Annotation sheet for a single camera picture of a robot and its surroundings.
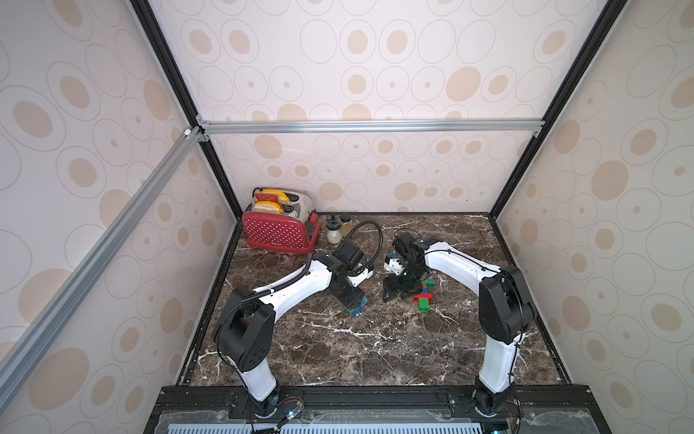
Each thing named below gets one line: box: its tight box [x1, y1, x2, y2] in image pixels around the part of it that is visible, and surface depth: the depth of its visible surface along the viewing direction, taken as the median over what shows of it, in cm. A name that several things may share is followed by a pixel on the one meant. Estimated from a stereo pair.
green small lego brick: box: [419, 297, 432, 313], surface depth 92 cm
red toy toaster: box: [242, 188, 321, 255], surface depth 102 cm
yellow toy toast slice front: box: [253, 200, 284, 215], surface depth 97 cm
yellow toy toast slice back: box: [261, 188, 290, 205], surface depth 100 cm
